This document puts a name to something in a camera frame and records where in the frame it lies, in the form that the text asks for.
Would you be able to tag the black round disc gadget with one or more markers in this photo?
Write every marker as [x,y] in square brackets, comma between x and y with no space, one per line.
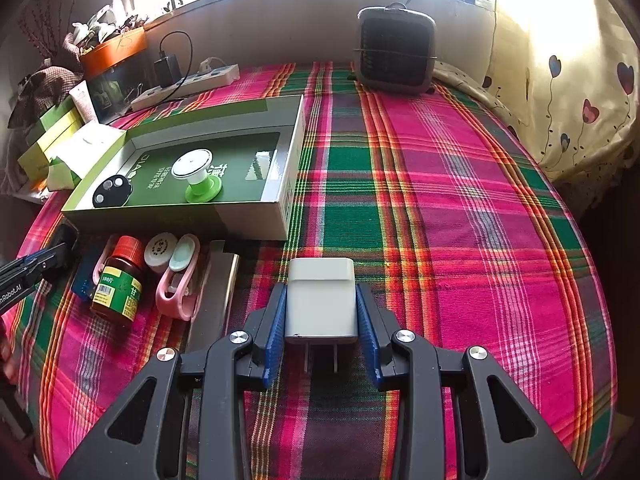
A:
[114,191]

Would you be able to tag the white power strip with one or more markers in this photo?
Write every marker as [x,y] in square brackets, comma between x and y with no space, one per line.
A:
[216,78]

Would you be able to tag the green white spool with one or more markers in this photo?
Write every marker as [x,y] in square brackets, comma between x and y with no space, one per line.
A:
[193,167]

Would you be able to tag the pink clip small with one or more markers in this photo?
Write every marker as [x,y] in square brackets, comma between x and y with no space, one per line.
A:
[105,254]

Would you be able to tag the orange black planter box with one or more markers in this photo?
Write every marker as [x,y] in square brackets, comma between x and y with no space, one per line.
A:
[117,72]

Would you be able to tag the black charger with cable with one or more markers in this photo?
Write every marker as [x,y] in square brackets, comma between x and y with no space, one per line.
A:
[167,69]

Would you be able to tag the blue usb dongle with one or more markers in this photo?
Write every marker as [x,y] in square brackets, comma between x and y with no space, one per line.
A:
[83,285]

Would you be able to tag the plaid table cloth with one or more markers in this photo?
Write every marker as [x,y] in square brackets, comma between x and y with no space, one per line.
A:
[447,219]

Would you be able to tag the green cardboard tray box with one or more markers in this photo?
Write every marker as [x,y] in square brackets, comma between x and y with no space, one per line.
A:
[224,171]

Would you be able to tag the light green paper bag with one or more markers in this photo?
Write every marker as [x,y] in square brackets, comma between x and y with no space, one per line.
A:
[60,176]

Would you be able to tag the brown fabric bow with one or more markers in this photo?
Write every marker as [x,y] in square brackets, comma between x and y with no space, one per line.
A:
[43,90]

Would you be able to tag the grey desk fan heater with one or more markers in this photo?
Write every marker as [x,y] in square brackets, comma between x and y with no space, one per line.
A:
[396,49]

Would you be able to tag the white power adapter plug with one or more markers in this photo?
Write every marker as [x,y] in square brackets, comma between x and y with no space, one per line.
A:
[321,303]

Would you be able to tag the white round small container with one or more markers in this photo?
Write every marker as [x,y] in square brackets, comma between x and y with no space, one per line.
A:
[158,251]

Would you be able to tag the black rectangular device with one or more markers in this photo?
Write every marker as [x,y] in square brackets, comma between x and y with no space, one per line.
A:
[63,241]

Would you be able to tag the heart pattern curtain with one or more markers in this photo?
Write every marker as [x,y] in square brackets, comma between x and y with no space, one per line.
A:
[564,75]

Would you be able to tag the white paper sheet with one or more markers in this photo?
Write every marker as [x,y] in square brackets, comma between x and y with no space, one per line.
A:
[78,154]

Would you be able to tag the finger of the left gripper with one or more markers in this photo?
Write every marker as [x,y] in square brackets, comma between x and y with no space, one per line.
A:
[44,260]

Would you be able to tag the brown bottle red cap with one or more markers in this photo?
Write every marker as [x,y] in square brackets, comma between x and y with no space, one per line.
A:
[118,293]

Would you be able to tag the yellow green boxes stack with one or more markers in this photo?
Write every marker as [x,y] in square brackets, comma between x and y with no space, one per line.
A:
[52,128]

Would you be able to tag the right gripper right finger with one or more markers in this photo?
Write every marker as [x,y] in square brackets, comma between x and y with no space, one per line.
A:
[499,433]

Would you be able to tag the pink clip mint button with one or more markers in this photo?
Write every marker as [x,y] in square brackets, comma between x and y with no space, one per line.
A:
[173,297]

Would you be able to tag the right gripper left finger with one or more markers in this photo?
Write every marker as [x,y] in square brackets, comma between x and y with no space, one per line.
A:
[143,434]

